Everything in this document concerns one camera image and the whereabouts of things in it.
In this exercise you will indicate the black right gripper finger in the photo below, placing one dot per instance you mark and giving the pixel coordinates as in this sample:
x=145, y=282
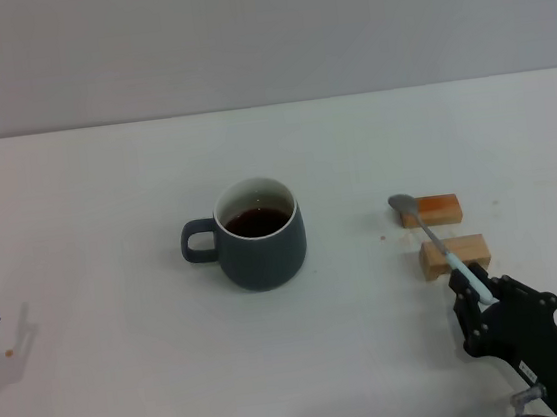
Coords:
x=506, y=288
x=467, y=318

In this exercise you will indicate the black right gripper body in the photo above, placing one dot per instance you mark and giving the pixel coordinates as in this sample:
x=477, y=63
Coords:
x=540, y=344

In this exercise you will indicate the dark grey ceramic mug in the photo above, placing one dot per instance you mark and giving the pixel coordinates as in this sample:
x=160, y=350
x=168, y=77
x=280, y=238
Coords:
x=264, y=263

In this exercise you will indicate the notched pale wooden block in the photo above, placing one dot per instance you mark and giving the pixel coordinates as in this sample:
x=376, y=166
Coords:
x=469, y=249

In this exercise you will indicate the orange stained wooden block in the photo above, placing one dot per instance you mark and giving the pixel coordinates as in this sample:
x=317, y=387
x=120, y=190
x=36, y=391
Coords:
x=442, y=210

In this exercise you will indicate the dark coffee liquid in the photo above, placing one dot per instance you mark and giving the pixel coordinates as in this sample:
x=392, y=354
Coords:
x=257, y=222

